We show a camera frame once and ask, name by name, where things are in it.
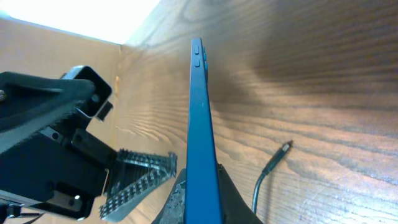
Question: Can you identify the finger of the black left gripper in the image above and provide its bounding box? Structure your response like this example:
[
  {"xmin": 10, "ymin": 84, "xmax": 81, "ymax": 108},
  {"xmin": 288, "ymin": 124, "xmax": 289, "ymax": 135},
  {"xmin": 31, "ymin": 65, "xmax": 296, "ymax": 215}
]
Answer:
[
  {"xmin": 1, "ymin": 72, "xmax": 89, "ymax": 153},
  {"xmin": 99, "ymin": 149, "xmax": 178, "ymax": 223}
]

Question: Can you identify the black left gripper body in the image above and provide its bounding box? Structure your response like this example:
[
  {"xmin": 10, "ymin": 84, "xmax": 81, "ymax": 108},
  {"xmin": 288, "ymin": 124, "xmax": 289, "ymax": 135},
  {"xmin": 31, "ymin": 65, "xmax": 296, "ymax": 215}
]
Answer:
[{"xmin": 1, "ymin": 113, "xmax": 116, "ymax": 220}]

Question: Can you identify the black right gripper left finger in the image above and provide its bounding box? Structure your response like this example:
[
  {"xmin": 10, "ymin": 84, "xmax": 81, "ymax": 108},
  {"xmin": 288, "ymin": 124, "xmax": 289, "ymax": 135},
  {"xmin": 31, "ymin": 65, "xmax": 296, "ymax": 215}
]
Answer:
[{"xmin": 152, "ymin": 169, "xmax": 186, "ymax": 224}]

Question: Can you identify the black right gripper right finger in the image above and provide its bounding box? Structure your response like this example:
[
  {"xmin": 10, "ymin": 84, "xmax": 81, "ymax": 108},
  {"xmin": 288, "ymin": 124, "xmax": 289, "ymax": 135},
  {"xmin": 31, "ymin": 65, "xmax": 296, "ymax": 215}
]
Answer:
[{"xmin": 218, "ymin": 164, "xmax": 262, "ymax": 224}]

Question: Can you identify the blue Galaxy smartphone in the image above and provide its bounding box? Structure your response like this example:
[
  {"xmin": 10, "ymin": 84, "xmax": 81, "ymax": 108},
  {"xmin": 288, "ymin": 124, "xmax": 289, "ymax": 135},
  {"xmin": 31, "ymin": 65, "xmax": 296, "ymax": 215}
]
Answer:
[{"xmin": 185, "ymin": 38, "xmax": 223, "ymax": 224}]

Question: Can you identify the black charger cable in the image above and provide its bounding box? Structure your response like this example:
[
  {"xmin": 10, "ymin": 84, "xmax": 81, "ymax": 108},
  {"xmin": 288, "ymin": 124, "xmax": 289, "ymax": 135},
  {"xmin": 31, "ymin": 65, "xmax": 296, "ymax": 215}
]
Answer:
[{"xmin": 251, "ymin": 139, "xmax": 294, "ymax": 215}]

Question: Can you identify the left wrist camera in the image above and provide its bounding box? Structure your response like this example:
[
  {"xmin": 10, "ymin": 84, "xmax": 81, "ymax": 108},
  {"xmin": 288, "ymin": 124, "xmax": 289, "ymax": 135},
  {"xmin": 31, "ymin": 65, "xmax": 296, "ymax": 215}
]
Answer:
[{"xmin": 61, "ymin": 65, "xmax": 113, "ymax": 121}]

